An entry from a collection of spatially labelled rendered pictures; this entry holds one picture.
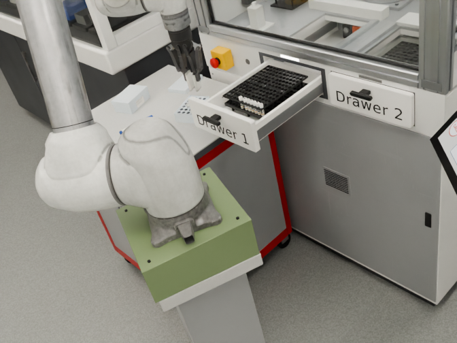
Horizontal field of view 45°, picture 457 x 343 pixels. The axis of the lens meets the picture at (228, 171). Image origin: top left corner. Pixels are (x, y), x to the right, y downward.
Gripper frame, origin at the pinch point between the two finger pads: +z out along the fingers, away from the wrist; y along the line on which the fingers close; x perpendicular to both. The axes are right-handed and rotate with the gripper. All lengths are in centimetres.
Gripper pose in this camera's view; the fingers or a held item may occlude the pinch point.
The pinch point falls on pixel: (193, 80)
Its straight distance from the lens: 194.7
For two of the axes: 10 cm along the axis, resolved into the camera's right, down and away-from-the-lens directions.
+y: 8.9, 1.0, -4.4
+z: 2.0, 7.8, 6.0
